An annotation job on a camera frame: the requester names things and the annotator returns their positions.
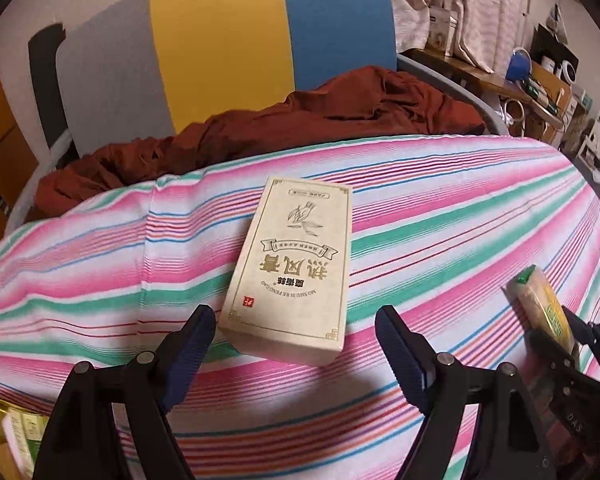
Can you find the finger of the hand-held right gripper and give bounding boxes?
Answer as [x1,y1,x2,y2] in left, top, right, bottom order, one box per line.
[562,310,600,361]
[527,329,581,376]

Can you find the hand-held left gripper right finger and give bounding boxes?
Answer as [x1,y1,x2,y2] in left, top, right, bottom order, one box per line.
[375,305,556,480]

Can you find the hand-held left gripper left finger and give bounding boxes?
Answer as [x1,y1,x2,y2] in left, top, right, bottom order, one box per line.
[30,304,217,480]

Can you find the clear yellow green snack packet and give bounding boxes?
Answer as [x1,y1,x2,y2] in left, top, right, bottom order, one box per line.
[504,265,577,351]

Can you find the large cream carton box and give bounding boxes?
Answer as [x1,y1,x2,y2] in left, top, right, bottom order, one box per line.
[216,176,353,367]

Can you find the pink green striped tablecloth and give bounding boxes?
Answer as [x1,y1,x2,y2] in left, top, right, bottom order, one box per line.
[0,134,600,480]

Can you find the white round device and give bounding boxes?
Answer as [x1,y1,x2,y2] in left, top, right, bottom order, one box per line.
[540,56,578,83]

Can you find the brown red cloth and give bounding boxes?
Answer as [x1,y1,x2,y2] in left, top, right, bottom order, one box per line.
[34,65,486,221]

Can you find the wooden side shelf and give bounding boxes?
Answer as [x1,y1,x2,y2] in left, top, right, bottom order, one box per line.
[402,49,573,143]

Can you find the blue round container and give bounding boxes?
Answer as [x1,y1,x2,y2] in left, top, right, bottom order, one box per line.
[505,47,533,82]

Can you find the wooden wardrobe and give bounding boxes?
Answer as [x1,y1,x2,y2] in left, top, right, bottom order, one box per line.
[0,35,28,241]

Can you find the black rolled mat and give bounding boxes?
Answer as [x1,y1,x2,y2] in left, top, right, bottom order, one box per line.
[27,24,67,148]

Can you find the grey yellow blue chair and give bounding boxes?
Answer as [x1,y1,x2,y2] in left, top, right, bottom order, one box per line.
[5,0,511,231]

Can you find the white box on shelf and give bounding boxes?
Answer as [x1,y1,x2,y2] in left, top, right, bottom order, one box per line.
[427,5,458,56]

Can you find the pale patterned curtain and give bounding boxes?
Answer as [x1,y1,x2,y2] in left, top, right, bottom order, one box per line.
[387,0,533,73]

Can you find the white cable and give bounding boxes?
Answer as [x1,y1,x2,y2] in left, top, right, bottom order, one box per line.
[502,99,527,128]

